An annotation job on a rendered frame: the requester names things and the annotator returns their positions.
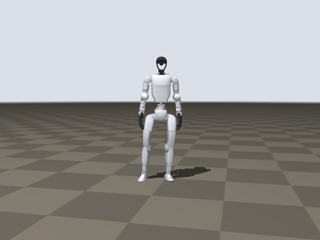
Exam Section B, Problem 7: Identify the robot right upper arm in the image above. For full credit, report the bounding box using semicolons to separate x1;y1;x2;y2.
141;75;152;100

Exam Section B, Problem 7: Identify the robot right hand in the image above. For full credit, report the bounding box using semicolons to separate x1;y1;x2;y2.
138;112;144;130

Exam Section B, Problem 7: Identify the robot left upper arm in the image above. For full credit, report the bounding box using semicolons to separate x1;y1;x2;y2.
171;76;180;101

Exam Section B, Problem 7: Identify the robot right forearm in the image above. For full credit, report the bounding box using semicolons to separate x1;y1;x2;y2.
138;94;147;115

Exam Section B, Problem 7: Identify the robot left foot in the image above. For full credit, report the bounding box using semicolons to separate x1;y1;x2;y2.
164;173;174;182

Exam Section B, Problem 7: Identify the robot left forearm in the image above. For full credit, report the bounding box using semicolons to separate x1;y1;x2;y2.
175;96;183;116

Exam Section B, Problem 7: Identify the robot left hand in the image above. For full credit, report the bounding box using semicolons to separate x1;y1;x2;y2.
176;113;182;130

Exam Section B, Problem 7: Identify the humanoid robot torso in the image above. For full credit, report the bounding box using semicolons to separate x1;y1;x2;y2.
151;72;172;122

